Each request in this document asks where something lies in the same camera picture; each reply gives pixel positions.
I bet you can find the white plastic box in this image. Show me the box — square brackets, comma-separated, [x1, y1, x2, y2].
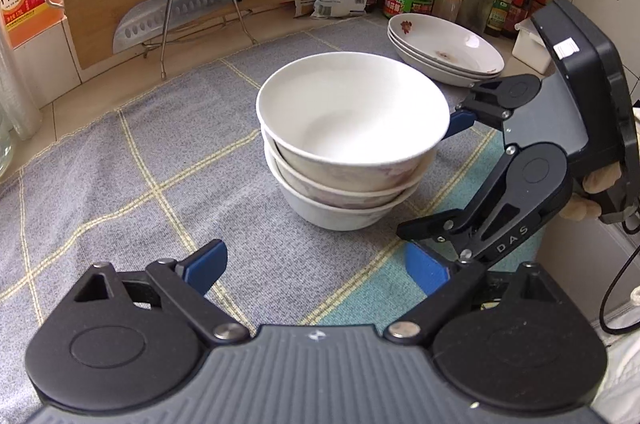
[511, 18, 556, 75]

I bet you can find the yellow-lid spice jar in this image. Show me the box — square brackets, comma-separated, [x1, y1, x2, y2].
[432, 0, 463, 23]

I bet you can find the small green-label bottle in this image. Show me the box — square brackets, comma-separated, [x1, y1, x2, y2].
[485, 0, 512, 37]

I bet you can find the person's right hand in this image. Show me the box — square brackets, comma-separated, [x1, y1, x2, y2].
[560, 164, 623, 222]

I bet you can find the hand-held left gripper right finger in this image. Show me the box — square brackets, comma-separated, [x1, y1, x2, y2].
[384, 241, 551, 347]

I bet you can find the white pink-flower bowl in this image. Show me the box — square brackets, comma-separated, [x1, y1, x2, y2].
[256, 52, 451, 192]
[262, 129, 436, 209]
[265, 149, 421, 232]

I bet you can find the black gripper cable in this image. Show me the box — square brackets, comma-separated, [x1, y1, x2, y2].
[597, 209, 640, 335]

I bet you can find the grey checked cloth mat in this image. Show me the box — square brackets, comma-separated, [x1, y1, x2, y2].
[0, 16, 546, 335]

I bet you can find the metal wire knife rack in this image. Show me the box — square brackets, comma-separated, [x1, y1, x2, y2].
[142, 0, 257, 79]

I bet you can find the white fruit-print plate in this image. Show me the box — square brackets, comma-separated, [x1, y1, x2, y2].
[389, 31, 503, 80]
[392, 38, 501, 88]

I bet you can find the black-handled kitchen knife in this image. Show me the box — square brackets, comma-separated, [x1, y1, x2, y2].
[112, 0, 305, 54]

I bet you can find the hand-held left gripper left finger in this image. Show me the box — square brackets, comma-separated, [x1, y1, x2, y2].
[74, 239, 251, 345]

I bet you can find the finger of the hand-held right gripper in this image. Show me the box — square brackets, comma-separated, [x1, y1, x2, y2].
[442, 76, 507, 141]
[396, 151, 546, 265]

